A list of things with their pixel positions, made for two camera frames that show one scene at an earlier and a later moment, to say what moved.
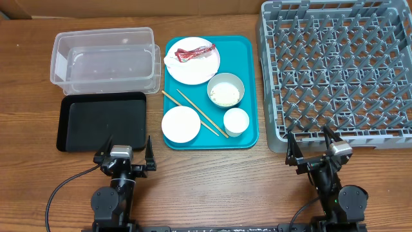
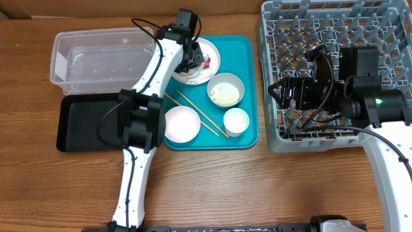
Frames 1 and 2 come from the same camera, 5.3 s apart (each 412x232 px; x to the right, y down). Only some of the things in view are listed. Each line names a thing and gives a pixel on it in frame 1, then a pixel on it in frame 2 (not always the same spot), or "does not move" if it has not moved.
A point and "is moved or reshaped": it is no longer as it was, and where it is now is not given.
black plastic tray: [87, 120] does not move
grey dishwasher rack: [346, 64] does not move
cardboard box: [24, 9] does not move
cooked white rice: [224, 94] does not move
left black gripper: [141, 171] -> [199, 58]
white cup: [236, 121] does not move
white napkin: [172, 61] is moved or reshaped
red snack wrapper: [184, 55] is moved or reshaped
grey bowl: [225, 90] does not move
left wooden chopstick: [203, 123] does not move
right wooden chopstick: [224, 133] does not move
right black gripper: [294, 157] -> [301, 87]
